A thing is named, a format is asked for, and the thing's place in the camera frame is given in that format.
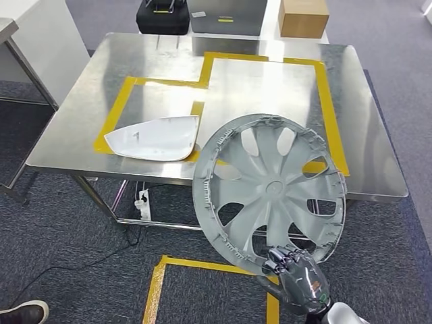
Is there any white car mirror cover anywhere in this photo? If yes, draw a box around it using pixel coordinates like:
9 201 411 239
103 115 199 163

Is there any brown cardboard box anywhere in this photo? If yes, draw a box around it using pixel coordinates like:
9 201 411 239
278 0 330 39

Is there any white table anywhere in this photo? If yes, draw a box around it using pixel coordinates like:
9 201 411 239
138 0 329 46

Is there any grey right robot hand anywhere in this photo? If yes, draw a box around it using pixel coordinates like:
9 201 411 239
257 244 332 316

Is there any silver plastic hubcap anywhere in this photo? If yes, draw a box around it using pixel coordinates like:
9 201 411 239
192 113 347 276

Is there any black remote controller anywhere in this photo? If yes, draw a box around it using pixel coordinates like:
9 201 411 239
145 0 184 14

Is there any grey laptop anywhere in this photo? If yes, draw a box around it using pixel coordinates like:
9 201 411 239
187 0 268 36

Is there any black floor cable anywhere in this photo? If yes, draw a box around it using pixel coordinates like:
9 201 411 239
7 221 143 309

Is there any yellow floor tape square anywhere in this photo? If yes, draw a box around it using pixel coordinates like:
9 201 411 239
142 255 280 324

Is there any white power strip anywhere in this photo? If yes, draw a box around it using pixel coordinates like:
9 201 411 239
134 189 152 222

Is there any yellow tape table marking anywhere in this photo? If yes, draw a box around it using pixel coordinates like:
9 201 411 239
93 51 350 178

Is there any person's dark shoe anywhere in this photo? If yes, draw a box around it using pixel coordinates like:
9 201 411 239
0 300 49 324

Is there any black carrying case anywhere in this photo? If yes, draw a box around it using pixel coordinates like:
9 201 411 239
135 0 190 36

